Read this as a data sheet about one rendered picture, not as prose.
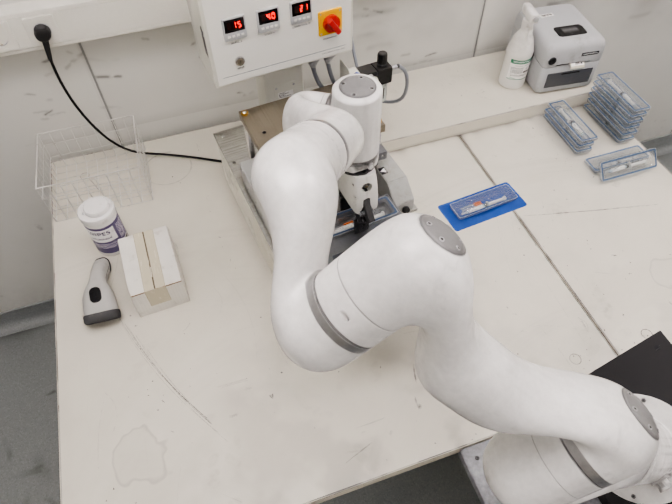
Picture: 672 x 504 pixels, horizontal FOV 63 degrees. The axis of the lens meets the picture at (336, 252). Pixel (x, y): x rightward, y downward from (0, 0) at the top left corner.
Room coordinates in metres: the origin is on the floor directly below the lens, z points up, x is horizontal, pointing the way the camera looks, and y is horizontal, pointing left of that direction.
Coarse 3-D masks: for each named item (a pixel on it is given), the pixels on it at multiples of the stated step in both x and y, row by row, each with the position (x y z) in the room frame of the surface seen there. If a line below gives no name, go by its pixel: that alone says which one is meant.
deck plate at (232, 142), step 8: (232, 128) 1.14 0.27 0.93; (240, 128) 1.14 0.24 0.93; (216, 136) 1.11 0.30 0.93; (224, 136) 1.11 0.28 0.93; (232, 136) 1.11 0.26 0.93; (240, 136) 1.11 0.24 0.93; (224, 144) 1.08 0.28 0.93; (232, 144) 1.08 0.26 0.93; (240, 144) 1.08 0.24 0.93; (224, 152) 1.05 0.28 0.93; (232, 152) 1.05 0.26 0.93; (240, 152) 1.05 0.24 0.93; (256, 152) 1.04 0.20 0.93; (232, 160) 1.02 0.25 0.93; (240, 160) 1.02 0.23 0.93; (232, 168) 0.99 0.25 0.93; (240, 176) 0.96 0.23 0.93; (240, 184) 0.93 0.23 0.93; (248, 200) 0.88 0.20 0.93; (416, 208) 0.84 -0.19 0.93; (256, 216) 0.83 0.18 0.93; (264, 224) 0.81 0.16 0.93; (264, 232) 0.78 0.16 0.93; (272, 248) 0.74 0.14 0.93
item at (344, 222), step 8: (384, 200) 0.80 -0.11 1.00; (376, 208) 0.78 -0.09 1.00; (384, 208) 0.78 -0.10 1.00; (392, 208) 0.78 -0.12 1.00; (336, 216) 0.76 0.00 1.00; (344, 216) 0.76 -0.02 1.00; (352, 216) 0.76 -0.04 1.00; (376, 216) 0.76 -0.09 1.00; (384, 216) 0.76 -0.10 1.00; (336, 224) 0.74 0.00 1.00; (344, 224) 0.74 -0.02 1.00; (352, 224) 0.74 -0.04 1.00; (336, 232) 0.72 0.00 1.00
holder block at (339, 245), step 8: (376, 224) 0.74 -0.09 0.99; (352, 232) 0.72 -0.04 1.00; (360, 232) 0.72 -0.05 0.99; (368, 232) 0.72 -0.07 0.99; (336, 240) 0.70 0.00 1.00; (344, 240) 0.70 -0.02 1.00; (352, 240) 0.70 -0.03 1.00; (336, 248) 0.68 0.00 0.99; (344, 248) 0.68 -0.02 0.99; (336, 256) 0.67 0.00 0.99; (328, 264) 0.64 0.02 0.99
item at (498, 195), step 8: (488, 192) 1.04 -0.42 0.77; (496, 192) 1.04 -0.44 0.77; (504, 192) 1.04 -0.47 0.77; (512, 192) 1.04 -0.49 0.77; (464, 200) 1.01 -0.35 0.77; (472, 200) 1.01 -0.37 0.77; (480, 200) 1.01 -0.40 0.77; (488, 200) 1.01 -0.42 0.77; (496, 200) 1.01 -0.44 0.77; (504, 200) 1.01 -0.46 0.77; (456, 208) 0.98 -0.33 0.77; (464, 208) 0.98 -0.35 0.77; (472, 208) 0.98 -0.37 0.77; (480, 208) 0.98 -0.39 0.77; (464, 216) 0.95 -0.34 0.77
